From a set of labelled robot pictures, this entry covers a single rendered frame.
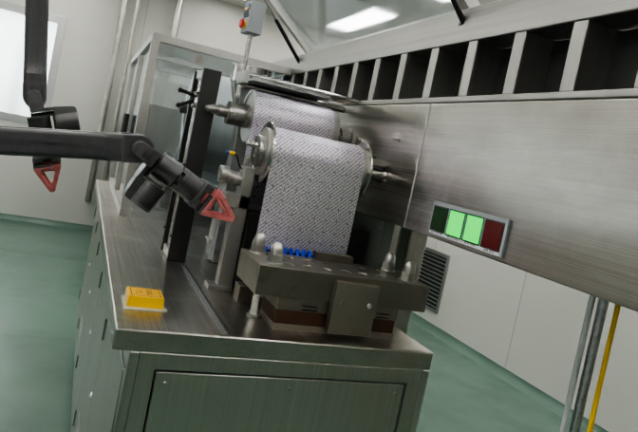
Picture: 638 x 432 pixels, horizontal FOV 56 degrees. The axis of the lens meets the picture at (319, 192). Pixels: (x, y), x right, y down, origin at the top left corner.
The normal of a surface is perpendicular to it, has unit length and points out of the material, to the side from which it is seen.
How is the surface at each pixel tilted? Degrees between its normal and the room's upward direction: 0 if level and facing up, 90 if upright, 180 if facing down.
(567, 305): 90
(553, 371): 90
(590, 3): 90
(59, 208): 90
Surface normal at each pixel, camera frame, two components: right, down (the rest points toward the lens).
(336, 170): 0.36, 0.12
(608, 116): -0.91, -0.17
